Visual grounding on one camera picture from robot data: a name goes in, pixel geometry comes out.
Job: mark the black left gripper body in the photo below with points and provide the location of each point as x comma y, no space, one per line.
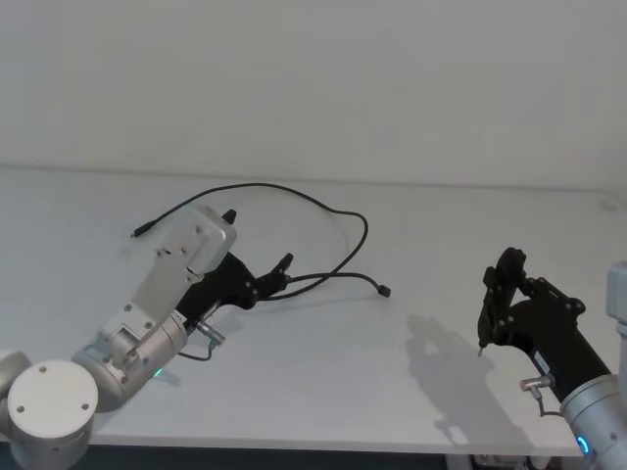
220,289

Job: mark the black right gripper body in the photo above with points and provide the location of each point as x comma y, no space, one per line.
553,343

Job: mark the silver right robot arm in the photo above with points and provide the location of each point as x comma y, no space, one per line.
593,411

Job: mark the thin black silver-tipped plug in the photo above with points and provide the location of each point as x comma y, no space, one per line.
482,328

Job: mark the dark clutter under table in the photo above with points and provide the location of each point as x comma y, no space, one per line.
490,462

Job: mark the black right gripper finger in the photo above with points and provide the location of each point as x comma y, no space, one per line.
497,303
514,267

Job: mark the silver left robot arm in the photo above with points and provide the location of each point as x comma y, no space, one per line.
161,284

